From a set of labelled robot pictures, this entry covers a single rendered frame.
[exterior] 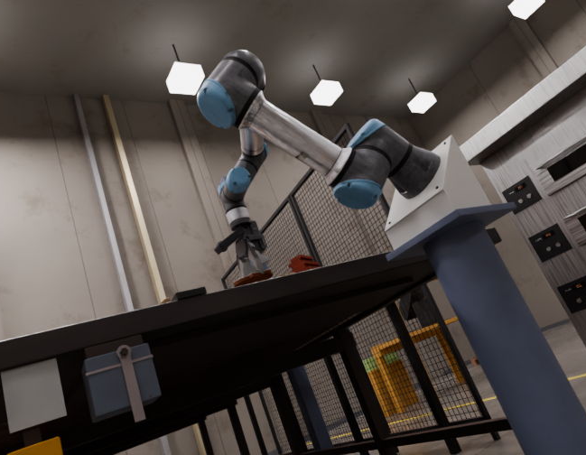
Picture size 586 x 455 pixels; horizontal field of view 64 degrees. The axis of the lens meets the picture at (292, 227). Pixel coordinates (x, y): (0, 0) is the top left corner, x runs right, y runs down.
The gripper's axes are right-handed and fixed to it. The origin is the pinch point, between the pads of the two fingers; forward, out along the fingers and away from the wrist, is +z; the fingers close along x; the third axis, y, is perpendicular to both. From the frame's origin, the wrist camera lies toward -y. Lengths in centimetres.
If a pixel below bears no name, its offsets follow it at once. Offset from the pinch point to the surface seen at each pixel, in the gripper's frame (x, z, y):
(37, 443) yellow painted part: -20, 30, -68
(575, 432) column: -59, 67, 31
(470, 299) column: -53, 32, 27
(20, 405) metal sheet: -17, 22, -70
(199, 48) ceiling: 390, -521, 278
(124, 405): -21, 28, -52
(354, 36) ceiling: 315, -526, 567
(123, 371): -22, 22, -51
